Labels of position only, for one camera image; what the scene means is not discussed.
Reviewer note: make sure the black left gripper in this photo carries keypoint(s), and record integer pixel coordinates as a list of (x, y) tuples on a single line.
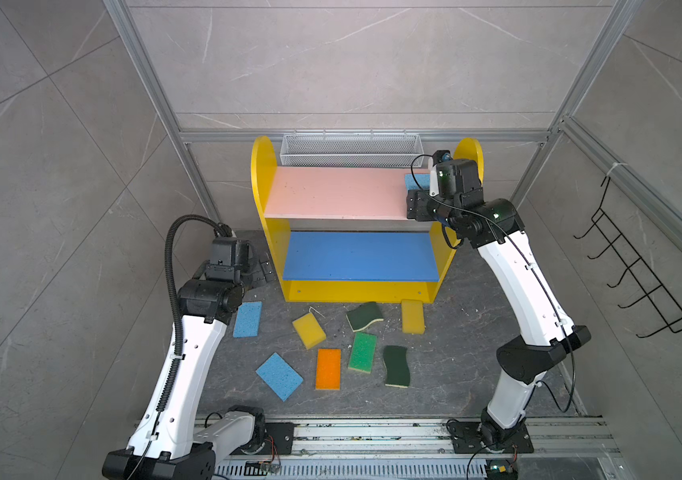
[(256, 273)]

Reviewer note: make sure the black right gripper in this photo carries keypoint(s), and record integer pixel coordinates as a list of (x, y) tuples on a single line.
[(417, 201)]

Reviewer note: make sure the light blue cellulose sponge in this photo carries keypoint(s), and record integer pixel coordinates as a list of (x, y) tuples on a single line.
[(417, 182)]

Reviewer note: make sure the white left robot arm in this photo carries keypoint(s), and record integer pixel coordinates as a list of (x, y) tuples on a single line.
[(191, 360)]

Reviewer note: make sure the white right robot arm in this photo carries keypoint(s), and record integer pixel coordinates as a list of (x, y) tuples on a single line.
[(547, 334)]

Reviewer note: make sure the blue lower shelf board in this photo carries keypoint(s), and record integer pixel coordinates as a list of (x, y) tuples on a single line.
[(360, 256)]

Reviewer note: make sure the yellow sponge tilted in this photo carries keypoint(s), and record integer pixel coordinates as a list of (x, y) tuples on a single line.
[(309, 330)]

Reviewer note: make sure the yellow rectangular sponge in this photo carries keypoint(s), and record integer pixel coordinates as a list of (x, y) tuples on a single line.
[(412, 317)]

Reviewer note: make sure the dark green wavy sponge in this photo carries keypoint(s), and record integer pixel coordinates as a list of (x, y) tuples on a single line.
[(397, 369), (366, 314)]

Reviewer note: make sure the blue sponge on floor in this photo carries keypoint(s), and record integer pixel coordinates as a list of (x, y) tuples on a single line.
[(279, 376)]

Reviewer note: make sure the orange sponge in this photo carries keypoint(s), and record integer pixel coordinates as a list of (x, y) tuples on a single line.
[(328, 369)]

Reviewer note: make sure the bright green sponge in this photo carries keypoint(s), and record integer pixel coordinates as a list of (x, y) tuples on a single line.
[(363, 352)]

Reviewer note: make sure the dark green wavy sponge front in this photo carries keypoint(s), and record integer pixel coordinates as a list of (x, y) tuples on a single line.
[(397, 369)]

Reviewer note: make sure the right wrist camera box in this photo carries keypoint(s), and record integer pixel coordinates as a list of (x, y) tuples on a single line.
[(450, 177)]

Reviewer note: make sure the white wire mesh basket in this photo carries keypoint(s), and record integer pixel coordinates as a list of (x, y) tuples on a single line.
[(350, 150)]

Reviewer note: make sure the black wire hook rack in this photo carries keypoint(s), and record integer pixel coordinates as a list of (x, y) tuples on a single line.
[(652, 290)]

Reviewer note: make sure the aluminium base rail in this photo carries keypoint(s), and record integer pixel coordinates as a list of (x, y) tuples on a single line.
[(425, 448)]

